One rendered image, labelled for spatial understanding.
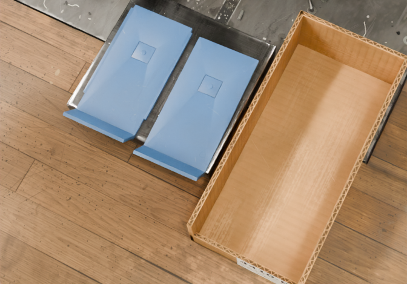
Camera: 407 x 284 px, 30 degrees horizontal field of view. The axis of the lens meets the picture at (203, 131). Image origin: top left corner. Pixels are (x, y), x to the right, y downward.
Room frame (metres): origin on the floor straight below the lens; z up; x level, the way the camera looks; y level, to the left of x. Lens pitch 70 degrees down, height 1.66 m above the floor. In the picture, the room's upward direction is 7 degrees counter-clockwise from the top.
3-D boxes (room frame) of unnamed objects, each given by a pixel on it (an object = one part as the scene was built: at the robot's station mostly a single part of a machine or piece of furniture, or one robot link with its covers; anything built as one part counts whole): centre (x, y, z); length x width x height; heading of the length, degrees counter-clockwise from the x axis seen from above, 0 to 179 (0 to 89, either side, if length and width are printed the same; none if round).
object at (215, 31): (0.33, 0.03, 0.91); 0.17 x 0.16 x 0.02; 56
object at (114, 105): (0.34, 0.07, 0.93); 0.15 x 0.07 x 0.03; 147
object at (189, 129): (0.29, 0.00, 0.93); 0.15 x 0.07 x 0.03; 148
